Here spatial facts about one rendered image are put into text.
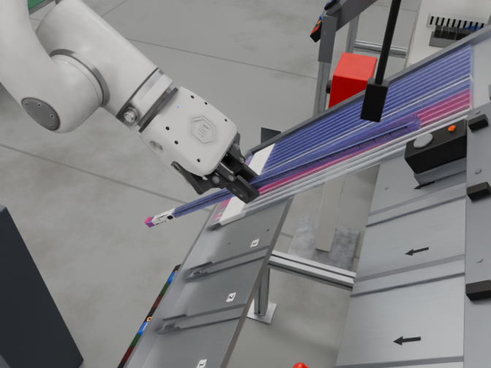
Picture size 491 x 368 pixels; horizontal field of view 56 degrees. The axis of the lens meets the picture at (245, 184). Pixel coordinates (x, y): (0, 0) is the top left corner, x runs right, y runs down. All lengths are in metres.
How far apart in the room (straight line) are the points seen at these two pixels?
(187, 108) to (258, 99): 2.01
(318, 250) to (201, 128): 1.28
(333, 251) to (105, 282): 0.85
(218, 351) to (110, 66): 0.38
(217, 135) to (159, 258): 1.25
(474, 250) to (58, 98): 0.42
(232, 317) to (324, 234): 1.12
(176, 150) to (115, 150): 1.76
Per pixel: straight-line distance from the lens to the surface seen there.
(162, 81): 0.59
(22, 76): 0.54
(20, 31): 0.53
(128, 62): 0.59
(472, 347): 0.37
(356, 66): 1.35
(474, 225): 0.44
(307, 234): 1.87
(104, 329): 1.69
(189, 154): 0.58
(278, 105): 2.56
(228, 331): 0.66
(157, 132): 0.58
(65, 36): 0.59
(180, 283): 0.85
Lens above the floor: 1.42
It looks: 43 degrees down
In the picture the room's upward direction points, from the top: straight up
